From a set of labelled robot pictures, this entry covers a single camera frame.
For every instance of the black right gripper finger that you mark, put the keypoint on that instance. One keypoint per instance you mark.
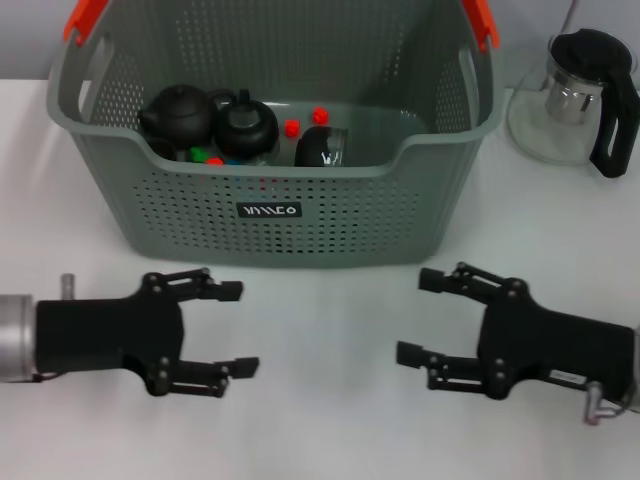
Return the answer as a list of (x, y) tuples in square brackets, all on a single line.
[(450, 365), (465, 285)]

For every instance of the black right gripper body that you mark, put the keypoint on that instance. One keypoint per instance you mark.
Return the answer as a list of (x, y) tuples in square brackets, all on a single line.
[(550, 345)]

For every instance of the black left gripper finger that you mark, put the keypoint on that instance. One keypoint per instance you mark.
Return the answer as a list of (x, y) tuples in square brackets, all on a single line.
[(215, 291), (215, 372)]

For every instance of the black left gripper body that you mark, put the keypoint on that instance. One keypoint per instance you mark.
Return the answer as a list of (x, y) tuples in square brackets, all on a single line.
[(110, 335)]

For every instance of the bright red slope brick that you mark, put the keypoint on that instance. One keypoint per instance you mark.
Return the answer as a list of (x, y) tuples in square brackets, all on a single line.
[(215, 161)]

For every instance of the blue square brick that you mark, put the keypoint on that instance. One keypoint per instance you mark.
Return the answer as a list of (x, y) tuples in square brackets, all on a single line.
[(233, 162)]

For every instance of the green rectangular brick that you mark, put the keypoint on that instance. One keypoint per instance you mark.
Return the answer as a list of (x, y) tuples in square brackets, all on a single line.
[(198, 154)]

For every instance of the glass teacup with black holder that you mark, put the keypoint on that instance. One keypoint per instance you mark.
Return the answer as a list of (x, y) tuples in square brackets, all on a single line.
[(315, 147), (247, 130)]

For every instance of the small orange-red brick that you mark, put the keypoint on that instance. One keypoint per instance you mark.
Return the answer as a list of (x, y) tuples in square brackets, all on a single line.
[(291, 128), (320, 116)]

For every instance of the gray perforated storage bin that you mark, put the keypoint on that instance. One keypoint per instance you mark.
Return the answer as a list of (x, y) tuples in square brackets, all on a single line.
[(350, 215)]

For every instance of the black ceramic teapot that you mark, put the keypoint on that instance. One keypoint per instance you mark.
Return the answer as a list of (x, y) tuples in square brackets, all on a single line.
[(175, 117)]

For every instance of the glass pitcher with black lid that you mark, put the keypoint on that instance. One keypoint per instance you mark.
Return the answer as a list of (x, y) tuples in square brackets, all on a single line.
[(590, 55)]

